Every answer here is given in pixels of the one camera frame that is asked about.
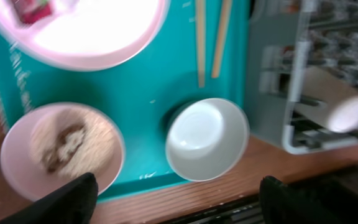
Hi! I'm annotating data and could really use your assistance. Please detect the pink bowl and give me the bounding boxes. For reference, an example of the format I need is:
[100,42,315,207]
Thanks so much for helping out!
[0,102,126,201]

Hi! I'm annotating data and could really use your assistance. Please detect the teal serving tray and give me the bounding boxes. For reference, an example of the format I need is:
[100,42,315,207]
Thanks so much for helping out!
[0,1,250,202]

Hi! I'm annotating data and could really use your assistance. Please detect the left wooden chopstick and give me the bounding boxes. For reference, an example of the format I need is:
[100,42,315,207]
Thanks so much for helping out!
[195,0,206,88]

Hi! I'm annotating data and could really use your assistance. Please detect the rice and food scraps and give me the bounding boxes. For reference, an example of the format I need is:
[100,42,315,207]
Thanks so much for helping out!
[29,108,119,178]

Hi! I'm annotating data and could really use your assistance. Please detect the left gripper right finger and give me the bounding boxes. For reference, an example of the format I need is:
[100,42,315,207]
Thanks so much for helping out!
[259,176,358,224]

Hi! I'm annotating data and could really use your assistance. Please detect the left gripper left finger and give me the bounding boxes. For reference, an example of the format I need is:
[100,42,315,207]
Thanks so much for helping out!
[0,172,98,224]

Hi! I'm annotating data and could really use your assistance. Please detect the grey bowl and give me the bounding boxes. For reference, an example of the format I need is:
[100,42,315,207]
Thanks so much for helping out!
[165,98,250,182]

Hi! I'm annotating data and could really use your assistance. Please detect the right wooden chopstick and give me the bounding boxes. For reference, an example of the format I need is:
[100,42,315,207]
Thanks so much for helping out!
[211,0,232,78]

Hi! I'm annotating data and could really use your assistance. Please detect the wooden chopstick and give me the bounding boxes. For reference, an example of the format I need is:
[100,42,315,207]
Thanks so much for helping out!
[195,0,206,88]
[211,0,232,78]

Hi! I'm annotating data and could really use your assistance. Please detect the white round plate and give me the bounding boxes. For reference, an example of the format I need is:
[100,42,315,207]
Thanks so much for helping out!
[0,0,170,72]

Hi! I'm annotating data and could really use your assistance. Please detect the red snack wrapper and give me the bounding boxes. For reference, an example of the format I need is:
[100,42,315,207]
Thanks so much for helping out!
[9,0,52,24]

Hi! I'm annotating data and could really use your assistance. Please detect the white paper cup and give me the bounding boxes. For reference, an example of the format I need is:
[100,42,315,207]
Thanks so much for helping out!
[295,67,358,133]

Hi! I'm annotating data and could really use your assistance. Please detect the grey dishwasher rack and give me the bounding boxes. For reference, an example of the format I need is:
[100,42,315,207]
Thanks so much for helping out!
[244,0,358,154]

